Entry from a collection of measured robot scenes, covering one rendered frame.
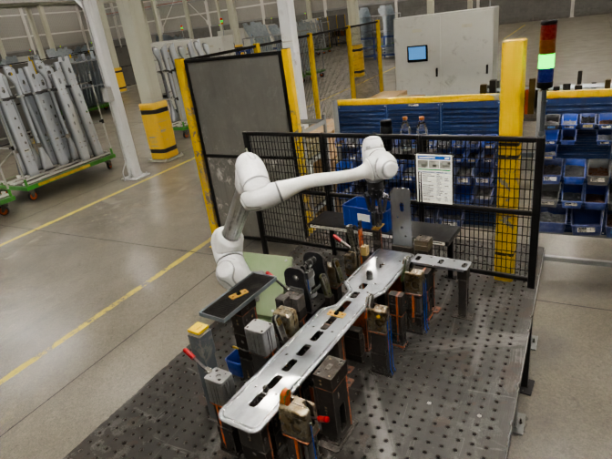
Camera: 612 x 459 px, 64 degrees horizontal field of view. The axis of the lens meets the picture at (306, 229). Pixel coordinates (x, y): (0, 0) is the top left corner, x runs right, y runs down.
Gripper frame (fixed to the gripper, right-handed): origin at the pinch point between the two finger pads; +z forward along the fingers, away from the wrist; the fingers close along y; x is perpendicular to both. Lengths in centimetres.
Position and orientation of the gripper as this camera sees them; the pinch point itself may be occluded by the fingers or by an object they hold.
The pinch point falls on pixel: (377, 219)
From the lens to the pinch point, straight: 246.6
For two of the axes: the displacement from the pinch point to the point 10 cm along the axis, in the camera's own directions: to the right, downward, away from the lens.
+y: 8.4, 1.2, -5.3
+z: 1.2, 9.1, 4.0
